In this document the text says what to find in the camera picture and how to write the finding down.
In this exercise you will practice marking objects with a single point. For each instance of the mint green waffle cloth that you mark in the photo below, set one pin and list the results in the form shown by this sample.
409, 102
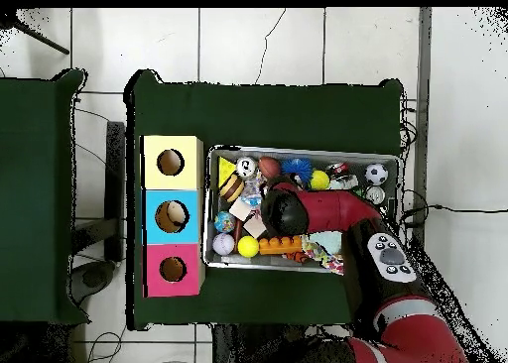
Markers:
329, 242

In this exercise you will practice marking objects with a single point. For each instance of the multicoloured dotted cloth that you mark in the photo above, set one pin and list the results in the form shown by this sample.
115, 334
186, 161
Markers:
323, 260

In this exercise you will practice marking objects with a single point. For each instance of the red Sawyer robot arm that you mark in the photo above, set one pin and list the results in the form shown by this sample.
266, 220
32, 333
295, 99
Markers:
337, 208

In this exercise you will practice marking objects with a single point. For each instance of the wooden box with three holes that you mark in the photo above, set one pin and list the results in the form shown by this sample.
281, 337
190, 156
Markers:
174, 180

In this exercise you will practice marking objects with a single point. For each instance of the shallow clear mesh bin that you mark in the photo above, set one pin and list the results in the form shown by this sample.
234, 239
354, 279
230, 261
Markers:
359, 162

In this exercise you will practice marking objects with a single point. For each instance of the wooden burger toy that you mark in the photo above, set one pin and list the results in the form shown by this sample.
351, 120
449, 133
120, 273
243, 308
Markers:
231, 188

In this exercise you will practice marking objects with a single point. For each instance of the silver drink can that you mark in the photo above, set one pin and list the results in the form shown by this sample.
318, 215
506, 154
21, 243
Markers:
246, 167

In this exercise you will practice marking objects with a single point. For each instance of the yellow cheese wedge toy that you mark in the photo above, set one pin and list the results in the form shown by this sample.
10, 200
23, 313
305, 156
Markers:
225, 170

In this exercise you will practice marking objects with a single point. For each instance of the globe print ball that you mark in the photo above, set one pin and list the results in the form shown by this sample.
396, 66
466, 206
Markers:
225, 222

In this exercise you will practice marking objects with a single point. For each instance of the blue spiky ball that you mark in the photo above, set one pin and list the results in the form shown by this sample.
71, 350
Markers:
297, 168

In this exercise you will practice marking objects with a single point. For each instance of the dark green tablecloth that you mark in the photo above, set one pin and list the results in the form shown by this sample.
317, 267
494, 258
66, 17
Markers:
278, 117

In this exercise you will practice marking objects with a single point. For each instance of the small soccer ball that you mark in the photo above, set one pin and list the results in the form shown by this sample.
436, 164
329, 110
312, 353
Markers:
376, 174

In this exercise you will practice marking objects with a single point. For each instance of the black stand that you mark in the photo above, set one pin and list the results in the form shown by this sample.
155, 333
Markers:
115, 160

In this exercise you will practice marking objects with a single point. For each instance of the neighbouring green covered table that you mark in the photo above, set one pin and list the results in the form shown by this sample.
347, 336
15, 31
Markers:
35, 180

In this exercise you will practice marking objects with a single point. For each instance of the thin black rod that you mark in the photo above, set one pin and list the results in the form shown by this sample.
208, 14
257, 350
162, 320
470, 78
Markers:
43, 41

